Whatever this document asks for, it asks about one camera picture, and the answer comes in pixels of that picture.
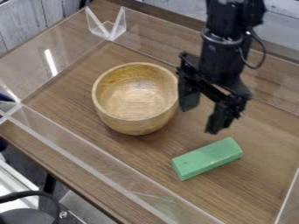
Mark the clear acrylic tray wall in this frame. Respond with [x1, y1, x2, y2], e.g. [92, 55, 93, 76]
[0, 3, 299, 224]

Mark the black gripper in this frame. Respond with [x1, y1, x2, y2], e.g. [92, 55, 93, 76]
[176, 28, 252, 135]

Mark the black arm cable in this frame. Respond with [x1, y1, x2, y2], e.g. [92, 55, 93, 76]
[237, 27, 267, 71]

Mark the black table leg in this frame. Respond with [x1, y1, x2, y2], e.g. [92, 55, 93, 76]
[42, 174, 57, 194]

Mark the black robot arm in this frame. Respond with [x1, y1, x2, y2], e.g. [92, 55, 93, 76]
[176, 0, 267, 134]

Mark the clear acrylic corner bracket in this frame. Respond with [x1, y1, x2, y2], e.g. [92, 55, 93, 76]
[84, 7, 126, 41]

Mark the green rectangular block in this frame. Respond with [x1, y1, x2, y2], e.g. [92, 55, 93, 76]
[172, 137, 243, 181]

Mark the brown wooden bowl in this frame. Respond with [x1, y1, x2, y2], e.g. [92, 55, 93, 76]
[90, 62, 177, 136]

